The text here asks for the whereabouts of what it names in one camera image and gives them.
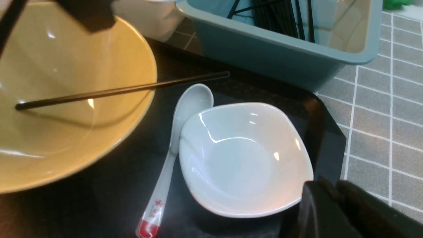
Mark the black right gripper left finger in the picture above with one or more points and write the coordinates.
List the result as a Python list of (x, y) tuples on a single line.
[(89, 13)]

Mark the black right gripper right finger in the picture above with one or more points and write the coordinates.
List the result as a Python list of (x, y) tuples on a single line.
[(344, 210)]

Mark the yellow noodle bowl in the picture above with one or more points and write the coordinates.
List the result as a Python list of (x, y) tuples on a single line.
[(50, 55)]

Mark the white square dish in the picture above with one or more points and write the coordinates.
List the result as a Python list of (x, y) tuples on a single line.
[(244, 160)]

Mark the plain black chopstick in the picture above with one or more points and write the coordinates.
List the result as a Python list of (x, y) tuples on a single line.
[(119, 91)]

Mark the white spoon red handle tip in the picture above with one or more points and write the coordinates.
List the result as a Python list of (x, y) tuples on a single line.
[(196, 98)]

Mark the white spoon bin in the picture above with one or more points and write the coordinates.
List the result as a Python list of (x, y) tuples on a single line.
[(155, 19)]

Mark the blue-grey chopstick bin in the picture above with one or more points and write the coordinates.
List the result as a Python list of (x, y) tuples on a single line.
[(347, 33)]

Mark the bundle of black chopsticks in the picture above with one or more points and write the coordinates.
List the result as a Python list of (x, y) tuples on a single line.
[(280, 16)]

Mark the green cloth backdrop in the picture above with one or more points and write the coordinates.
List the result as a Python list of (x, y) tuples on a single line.
[(395, 4)]

